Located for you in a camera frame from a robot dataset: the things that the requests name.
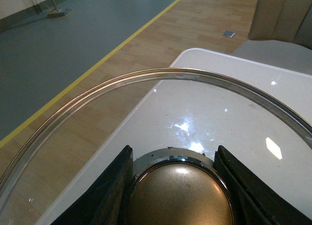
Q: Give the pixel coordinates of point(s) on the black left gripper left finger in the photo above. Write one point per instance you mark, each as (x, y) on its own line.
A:
(100, 204)

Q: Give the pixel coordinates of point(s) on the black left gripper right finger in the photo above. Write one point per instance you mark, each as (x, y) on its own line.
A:
(253, 202)

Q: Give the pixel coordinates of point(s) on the glass pot lid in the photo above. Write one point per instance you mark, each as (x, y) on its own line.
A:
(174, 119)

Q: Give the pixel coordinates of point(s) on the floor socket plate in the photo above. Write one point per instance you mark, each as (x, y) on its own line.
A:
(229, 34)

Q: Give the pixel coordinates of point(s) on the beige chair left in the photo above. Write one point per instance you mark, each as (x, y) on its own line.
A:
(280, 35)

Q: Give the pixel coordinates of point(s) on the metal stand base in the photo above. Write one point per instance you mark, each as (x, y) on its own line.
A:
(52, 10)

